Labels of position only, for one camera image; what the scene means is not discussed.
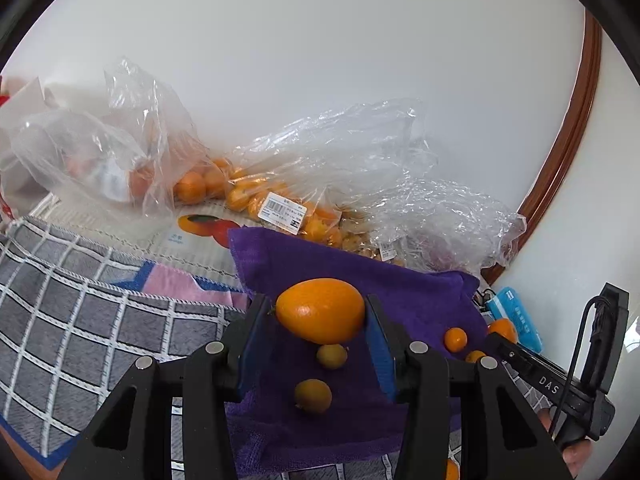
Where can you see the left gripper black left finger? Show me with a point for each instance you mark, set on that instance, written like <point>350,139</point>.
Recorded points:
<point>130,436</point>

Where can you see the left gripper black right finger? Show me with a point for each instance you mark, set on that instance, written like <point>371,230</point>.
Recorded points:
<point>506,440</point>

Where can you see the small kumquat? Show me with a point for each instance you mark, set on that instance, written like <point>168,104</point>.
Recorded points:
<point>504,327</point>

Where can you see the oval orange mango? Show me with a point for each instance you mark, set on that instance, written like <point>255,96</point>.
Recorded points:
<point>322,310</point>

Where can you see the right hand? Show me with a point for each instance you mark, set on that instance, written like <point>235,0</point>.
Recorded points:
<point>576,455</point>

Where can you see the small orange near towel edge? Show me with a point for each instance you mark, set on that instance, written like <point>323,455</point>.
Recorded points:
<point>452,470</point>

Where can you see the small mandarin lower right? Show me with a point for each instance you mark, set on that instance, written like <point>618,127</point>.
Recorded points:
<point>474,356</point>

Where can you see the small mandarin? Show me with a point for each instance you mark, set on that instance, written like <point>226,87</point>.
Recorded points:
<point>474,356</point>
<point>455,339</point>

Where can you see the small mandarin upper right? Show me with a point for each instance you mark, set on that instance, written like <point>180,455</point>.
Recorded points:
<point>455,339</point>

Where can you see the blue tissue pack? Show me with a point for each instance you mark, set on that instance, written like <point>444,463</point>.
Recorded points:
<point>507,304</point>

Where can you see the grey checked blanket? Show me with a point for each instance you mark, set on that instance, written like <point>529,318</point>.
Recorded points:
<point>75,315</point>

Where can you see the purple towel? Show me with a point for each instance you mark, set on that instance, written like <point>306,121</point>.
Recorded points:
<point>269,434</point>

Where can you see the fruit-print woven mat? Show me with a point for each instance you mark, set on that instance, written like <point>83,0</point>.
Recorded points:
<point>196,241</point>

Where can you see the crumpled clear bag right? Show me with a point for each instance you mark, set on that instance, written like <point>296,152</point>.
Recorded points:
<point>440,225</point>

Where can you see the clear bag with oranges left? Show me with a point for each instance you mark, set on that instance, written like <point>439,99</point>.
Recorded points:
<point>143,157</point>

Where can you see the white plastic bag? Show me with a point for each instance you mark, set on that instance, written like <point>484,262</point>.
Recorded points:
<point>31,163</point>

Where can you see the clear bag with barcode label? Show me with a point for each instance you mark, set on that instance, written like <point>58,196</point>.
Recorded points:
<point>312,176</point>

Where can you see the red and white box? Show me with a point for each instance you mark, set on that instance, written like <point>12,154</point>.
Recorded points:
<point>4,96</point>

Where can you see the brown wooden door frame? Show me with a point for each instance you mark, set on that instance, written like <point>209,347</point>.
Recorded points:
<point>567,141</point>

